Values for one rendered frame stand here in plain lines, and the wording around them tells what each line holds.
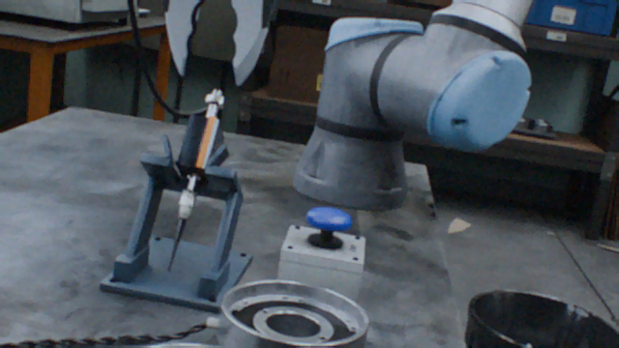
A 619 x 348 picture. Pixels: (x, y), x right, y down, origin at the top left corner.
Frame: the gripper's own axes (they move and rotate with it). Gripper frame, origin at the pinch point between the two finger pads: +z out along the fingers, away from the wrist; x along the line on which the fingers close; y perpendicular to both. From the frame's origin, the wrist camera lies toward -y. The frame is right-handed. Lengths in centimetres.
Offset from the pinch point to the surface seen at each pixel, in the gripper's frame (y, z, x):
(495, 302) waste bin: 109, 58, -46
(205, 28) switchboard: 351, 28, 95
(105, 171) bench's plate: 24.3, 18.3, 17.8
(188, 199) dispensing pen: -3.5, 10.9, -0.3
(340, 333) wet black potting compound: -13.9, 15.2, -15.2
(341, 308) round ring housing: -10.4, 15.0, -14.8
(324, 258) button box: -3.5, 13.8, -12.5
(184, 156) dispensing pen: -2.9, 7.4, 0.6
